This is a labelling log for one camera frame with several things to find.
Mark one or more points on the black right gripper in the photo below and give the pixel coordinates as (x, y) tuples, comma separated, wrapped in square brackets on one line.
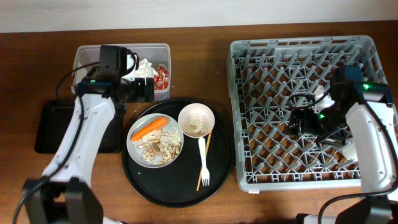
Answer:
[(305, 115)]

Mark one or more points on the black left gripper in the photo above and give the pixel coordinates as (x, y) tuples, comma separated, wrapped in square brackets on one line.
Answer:
[(143, 88)]

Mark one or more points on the white tissue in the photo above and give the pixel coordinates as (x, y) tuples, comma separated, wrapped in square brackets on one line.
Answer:
[(145, 70)]

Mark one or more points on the red snack wrapper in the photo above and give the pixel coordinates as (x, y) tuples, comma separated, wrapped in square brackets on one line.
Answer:
[(161, 80)]

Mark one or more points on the orange carrot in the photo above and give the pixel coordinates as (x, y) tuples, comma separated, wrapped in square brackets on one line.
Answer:
[(154, 125)]

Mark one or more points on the white cup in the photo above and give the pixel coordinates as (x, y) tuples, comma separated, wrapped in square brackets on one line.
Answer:
[(349, 151)]

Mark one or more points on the peanut shells and rice scraps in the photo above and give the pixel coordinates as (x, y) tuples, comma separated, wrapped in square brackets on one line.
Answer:
[(160, 147)]

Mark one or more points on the grey plate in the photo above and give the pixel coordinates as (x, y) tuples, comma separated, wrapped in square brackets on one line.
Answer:
[(138, 125)]

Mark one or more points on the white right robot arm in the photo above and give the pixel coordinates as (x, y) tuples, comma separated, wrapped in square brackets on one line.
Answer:
[(366, 108)]

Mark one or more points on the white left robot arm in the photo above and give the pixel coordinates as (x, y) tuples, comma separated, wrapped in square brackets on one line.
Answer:
[(63, 193)]

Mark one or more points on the clear plastic waste bin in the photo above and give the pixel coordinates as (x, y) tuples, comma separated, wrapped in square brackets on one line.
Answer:
[(158, 54)]

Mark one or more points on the grey dishwasher rack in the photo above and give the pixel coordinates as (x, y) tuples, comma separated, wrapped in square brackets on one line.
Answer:
[(262, 76)]

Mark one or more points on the pink bowl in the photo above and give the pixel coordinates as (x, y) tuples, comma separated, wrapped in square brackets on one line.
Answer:
[(197, 108)]

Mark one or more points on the rice crumbs in bowl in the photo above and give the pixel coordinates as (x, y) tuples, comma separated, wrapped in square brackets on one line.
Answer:
[(195, 125)]

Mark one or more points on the black rectangular tray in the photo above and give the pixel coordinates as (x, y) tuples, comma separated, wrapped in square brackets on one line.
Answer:
[(54, 121)]

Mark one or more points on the round black serving tray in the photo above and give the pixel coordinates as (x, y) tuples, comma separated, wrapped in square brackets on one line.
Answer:
[(175, 185)]

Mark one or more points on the white plastic fork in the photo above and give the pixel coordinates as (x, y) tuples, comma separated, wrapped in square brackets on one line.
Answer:
[(205, 175)]

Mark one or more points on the wooden chopstick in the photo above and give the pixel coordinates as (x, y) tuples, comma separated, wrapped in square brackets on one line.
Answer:
[(207, 146)]

